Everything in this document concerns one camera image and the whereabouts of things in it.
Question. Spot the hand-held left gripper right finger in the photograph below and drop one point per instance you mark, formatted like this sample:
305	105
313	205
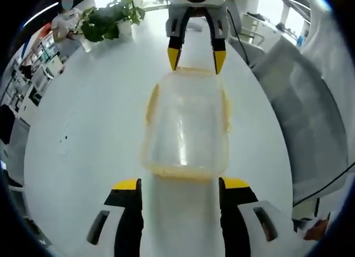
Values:
235	207

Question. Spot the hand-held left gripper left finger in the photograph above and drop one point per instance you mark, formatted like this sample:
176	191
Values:
130	212

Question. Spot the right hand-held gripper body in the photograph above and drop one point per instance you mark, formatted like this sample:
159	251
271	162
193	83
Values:
180	1

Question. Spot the clear container with yellow buckle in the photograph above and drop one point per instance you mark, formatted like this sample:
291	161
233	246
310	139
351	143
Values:
185	123

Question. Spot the green potted plant white pot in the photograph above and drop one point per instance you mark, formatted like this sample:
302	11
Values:
102	21

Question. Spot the grey mesh office chair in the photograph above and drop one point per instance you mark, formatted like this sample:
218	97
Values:
299	101

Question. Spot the person's white shirt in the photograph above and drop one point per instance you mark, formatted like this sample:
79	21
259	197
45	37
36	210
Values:
324	32

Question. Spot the long curved ceiling light strip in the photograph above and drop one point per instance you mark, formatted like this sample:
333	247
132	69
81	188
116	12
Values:
47	8

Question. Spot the white shelving unit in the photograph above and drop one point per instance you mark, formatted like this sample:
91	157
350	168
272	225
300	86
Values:
41	73

